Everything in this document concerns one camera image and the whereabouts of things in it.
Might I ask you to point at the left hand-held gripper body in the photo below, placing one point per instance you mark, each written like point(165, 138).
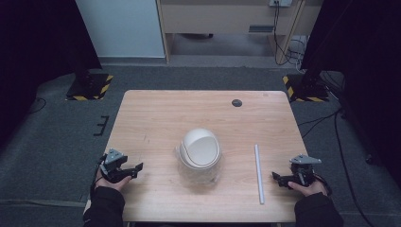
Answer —
point(113, 160)

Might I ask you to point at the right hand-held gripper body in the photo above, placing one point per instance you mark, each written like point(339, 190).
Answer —
point(303, 171)

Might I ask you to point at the person's left hand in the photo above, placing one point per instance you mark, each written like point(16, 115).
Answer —
point(119, 185)

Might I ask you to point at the person's right hand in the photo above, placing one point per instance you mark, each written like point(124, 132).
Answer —
point(310, 189)

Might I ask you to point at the white straw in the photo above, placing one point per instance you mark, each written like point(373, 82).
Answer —
point(259, 173)

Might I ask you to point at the clear plastic cup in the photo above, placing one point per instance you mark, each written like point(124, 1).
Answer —
point(198, 176)

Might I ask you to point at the white bowl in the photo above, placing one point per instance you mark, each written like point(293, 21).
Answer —
point(200, 148)

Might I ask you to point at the black stand base hazard tape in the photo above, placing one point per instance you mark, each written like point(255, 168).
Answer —
point(88, 86)
point(307, 90)

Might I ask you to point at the black round table grommet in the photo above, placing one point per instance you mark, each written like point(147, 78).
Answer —
point(236, 102)

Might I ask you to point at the white panel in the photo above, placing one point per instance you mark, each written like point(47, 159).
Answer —
point(119, 28)

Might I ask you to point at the black curtain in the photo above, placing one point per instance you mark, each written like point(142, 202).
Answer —
point(34, 47)
point(362, 47)

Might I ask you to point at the dark vent grille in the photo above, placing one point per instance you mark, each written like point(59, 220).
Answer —
point(261, 29)

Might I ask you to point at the beige wooden desk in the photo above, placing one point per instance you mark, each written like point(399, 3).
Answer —
point(220, 19)

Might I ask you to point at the wall power socket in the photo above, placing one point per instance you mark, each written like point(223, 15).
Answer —
point(280, 2)

